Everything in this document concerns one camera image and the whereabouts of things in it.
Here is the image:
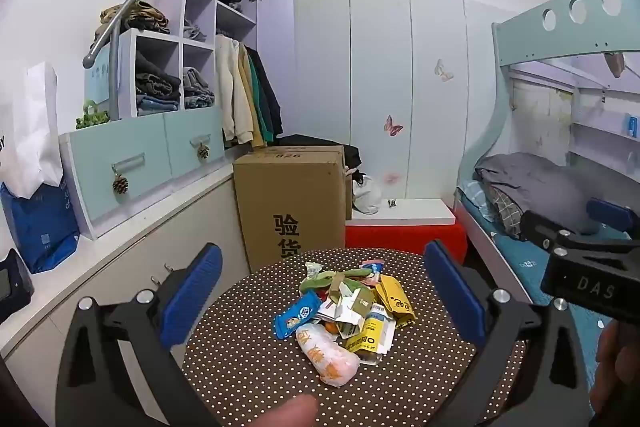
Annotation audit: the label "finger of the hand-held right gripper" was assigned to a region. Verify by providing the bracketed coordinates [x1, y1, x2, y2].
[520, 209, 640, 258]
[586, 199, 634, 234]

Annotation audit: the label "dark folded clothes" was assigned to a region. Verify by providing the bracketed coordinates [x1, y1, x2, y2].
[136, 57, 182, 100]

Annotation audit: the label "green hanging garment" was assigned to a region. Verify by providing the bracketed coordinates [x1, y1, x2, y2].
[247, 48, 277, 146]

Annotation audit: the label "folded blue jeans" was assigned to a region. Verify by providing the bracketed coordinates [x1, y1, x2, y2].
[183, 67, 216, 110]

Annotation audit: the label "blue shopping bag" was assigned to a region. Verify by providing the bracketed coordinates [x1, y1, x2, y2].
[0, 181, 81, 275]

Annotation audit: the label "light blue drawer cabinet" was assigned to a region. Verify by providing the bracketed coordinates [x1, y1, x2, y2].
[59, 106, 227, 242]

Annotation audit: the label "person's left hand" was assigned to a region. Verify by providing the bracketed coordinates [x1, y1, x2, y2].
[261, 394, 321, 427]

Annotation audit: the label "light blue bunk bed frame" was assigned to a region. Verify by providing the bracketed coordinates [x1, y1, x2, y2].
[452, 0, 640, 303]

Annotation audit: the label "white cubby shelf unit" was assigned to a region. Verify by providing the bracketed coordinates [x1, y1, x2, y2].
[82, 0, 262, 124]

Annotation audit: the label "green leafy decoration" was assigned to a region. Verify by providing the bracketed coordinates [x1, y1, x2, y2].
[75, 99, 110, 130]

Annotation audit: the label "white orange plastic bag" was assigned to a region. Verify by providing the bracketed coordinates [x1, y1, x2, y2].
[296, 330, 362, 389]

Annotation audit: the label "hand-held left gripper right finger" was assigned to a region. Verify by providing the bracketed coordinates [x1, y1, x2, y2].
[423, 239, 594, 427]

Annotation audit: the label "person's right hand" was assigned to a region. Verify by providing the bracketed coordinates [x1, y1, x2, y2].
[589, 320, 640, 419]

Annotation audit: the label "black electronic device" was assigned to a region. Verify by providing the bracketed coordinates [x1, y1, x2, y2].
[0, 249, 36, 325]

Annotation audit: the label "olive green carton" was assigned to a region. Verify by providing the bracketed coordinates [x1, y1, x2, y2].
[345, 284, 376, 325]

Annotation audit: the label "white paper bag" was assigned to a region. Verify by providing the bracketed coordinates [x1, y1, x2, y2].
[0, 62, 64, 200]

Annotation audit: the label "torn white paper carton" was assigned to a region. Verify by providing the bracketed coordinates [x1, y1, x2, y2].
[316, 292, 366, 339]

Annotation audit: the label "white wardrobe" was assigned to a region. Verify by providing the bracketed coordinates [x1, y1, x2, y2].
[294, 0, 497, 210]

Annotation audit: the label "brown polka dot tablecloth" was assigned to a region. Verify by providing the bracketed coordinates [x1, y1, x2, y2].
[182, 247, 528, 427]

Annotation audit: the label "yellow hanging garment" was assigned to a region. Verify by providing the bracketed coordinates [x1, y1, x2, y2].
[240, 43, 267, 148]

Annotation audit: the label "green wrapper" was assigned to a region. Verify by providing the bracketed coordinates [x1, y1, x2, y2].
[299, 268, 373, 297]

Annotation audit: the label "camouflage folded clothes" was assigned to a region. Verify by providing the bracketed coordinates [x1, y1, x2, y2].
[90, 0, 172, 50]

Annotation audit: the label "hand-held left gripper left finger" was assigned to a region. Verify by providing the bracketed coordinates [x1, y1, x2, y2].
[55, 243, 224, 427]

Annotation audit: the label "yellow packet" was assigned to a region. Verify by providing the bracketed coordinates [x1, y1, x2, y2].
[375, 275, 418, 329]

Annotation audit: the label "black hanging garment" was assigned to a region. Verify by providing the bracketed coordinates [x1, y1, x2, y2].
[248, 48, 285, 138]

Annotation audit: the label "plaid pillow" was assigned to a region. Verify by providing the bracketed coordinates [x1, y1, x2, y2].
[487, 185, 526, 240]

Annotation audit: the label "grey blanket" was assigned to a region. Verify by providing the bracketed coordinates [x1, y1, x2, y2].
[473, 153, 601, 233]

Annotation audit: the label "large cardboard box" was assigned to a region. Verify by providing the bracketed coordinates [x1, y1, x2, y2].
[232, 145, 354, 273]

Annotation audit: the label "black bag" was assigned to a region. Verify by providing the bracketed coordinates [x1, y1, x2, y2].
[276, 134, 362, 168]

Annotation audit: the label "blue snack wrapper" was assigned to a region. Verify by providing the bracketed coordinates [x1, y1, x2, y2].
[273, 291, 323, 341]

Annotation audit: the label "blue printed bedsheet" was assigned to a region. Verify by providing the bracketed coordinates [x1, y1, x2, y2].
[457, 179, 640, 408]

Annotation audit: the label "white low cabinet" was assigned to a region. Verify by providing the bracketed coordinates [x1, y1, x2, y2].
[0, 146, 251, 427]

